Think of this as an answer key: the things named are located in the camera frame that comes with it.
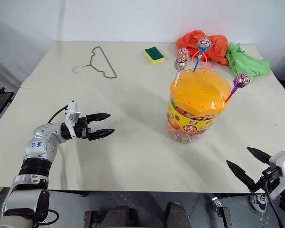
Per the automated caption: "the white and blue sneaker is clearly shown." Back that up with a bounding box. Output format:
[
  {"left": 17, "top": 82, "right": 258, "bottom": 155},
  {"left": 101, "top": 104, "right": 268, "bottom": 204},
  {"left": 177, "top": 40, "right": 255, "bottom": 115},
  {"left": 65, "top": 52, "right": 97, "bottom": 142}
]
[{"left": 249, "top": 193, "right": 269, "bottom": 213}]

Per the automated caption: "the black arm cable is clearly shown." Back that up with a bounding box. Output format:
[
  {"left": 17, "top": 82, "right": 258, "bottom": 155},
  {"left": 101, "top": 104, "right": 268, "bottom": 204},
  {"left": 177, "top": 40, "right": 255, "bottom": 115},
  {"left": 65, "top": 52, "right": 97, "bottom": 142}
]
[
  {"left": 47, "top": 105, "right": 69, "bottom": 124},
  {"left": 263, "top": 175, "right": 284, "bottom": 228}
]

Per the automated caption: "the white stick lollipop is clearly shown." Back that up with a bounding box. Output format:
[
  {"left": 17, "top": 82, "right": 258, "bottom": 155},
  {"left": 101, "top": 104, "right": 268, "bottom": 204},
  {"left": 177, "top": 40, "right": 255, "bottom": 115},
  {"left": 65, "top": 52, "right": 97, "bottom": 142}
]
[{"left": 172, "top": 56, "right": 187, "bottom": 87}]

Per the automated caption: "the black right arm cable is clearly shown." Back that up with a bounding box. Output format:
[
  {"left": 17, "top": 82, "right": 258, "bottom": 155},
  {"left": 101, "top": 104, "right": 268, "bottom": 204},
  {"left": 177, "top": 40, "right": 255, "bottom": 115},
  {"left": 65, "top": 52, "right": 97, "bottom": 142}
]
[{"left": 263, "top": 175, "right": 284, "bottom": 228}]

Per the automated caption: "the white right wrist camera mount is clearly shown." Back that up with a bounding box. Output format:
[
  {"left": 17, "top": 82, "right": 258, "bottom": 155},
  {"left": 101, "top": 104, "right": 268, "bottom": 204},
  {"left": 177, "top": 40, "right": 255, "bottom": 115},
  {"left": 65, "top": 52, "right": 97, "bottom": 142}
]
[{"left": 267, "top": 150, "right": 285, "bottom": 200}]

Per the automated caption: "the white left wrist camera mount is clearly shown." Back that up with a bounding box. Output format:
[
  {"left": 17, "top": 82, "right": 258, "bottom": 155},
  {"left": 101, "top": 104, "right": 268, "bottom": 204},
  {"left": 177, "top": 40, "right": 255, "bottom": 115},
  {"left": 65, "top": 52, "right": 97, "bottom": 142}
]
[{"left": 65, "top": 100, "right": 82, "bottom": 139}]

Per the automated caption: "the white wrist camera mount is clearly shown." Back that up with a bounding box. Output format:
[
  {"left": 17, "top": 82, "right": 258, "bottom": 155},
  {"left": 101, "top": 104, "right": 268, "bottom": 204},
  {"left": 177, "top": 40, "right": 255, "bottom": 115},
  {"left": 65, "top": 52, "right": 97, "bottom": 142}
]
[
  {"left": 65, "top": 100, "right": 82, "bottom": 139},
  {"left": 267, "top": 150, "right": 285, "bottom": 200}
]

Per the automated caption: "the dark rounded shape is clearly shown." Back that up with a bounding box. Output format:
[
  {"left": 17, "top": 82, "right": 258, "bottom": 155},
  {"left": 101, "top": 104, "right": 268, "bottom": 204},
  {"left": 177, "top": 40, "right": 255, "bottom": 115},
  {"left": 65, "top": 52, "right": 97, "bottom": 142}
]
[
  {"left": 165, "top": 201, "right": 191, "bottom": 228},
  {"left": 104, "top": 205, "right": 138, "bottom": 228}
]

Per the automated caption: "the green cloth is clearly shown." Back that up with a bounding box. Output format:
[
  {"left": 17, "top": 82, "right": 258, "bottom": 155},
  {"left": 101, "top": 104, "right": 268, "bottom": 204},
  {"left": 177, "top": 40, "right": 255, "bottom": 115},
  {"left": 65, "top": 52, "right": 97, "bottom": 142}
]
[{"left": 225, "top": 42, "right": 271, "bottom": 79}]

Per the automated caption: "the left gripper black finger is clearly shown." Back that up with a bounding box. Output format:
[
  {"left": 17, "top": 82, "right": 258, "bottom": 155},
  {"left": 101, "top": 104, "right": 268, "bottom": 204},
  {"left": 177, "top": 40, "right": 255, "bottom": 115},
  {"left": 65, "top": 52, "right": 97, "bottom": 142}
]
[
  {"left": 85, "top": 113, "right": 112, "bottom": 124},
  {"left": 88, "top": 129, "right": 116, "bottom": 142}
]

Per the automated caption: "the olive wire hanger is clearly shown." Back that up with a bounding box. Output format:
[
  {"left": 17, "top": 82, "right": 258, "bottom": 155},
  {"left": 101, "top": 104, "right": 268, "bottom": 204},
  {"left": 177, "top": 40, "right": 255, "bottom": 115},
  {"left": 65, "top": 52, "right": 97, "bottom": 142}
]
[{"left": 72, "top": 46, "right": 118, "bottom": 79}]

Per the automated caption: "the purple lollipop with pink stick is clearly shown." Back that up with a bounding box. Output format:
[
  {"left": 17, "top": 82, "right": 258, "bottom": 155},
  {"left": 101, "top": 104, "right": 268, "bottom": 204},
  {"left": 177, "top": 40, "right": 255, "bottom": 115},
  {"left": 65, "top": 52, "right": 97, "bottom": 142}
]
[{"left": 225, "top": 73, "right": 251, "bottom": 104}]

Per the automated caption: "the blue stick lollipop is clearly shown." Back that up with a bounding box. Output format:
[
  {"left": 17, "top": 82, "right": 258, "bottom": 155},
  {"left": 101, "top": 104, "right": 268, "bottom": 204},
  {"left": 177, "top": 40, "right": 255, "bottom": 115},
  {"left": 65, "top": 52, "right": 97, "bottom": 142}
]
[{"left": 192, "top": 37, "right": 213, "bottom": 73}]

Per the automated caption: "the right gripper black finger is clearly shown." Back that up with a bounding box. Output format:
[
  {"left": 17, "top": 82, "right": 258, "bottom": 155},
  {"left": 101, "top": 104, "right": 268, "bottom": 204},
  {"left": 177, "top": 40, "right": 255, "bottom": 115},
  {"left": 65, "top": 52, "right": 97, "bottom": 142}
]
[
  {"left": 226, "top": 160, "right": 256, "bottom": 189},
  {"left": 247, "top": 147, "right": 273, "bottom": 164}
]

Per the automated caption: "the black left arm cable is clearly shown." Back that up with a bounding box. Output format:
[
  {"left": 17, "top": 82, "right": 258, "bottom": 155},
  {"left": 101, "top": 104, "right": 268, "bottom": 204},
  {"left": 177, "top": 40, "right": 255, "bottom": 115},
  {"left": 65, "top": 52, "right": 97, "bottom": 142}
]
[{"left": 47, "top": 105, "right": 69, "bottom": 124}]

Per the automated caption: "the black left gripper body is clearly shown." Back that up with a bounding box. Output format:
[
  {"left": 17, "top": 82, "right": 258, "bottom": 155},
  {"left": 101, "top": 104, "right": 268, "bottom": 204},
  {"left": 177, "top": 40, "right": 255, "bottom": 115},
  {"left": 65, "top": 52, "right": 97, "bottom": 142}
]
[{"left": 74, "top": 115, "right": 93, "bottom": 140}]

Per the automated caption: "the rusty metal table bracket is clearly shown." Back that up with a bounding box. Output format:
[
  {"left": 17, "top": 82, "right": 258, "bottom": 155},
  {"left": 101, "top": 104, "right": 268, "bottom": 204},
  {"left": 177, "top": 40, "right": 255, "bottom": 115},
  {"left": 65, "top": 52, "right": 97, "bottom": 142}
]
[
  {"left": 211, "top": 196, "right": 231, "bottom": 228},
  {"left": 84, "top": 209, "right": 100, "bottom": 228}
]

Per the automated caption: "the orange cloth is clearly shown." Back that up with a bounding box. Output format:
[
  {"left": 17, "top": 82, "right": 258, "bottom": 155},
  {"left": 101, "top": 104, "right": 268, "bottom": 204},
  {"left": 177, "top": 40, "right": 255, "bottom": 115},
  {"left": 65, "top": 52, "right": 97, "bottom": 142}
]
[{"left": 176, "top": 29, "right": 230, "bottom": 67}]

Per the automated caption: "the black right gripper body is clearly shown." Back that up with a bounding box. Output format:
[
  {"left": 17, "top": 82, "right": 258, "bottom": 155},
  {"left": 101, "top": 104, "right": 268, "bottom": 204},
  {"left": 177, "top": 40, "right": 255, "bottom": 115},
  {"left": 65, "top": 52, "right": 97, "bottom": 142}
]
[{"left": 248, "top": 166, "right": 282, "bottom": 194}]

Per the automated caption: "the lollipop jar with orange lid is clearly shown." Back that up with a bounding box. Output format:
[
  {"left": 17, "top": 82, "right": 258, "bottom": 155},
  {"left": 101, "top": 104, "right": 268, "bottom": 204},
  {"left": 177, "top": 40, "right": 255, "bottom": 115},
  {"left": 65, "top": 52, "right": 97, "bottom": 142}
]
[{"left": 166, "top": 68, "right": 234, "bottom": 144}]

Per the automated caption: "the yellow and green sponge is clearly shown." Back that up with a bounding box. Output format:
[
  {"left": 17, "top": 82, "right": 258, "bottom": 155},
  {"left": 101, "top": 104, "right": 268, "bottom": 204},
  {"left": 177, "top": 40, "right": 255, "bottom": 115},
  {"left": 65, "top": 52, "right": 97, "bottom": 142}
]
[{"left": 144, "top": 46, "right": 166, "bottom": 66}]

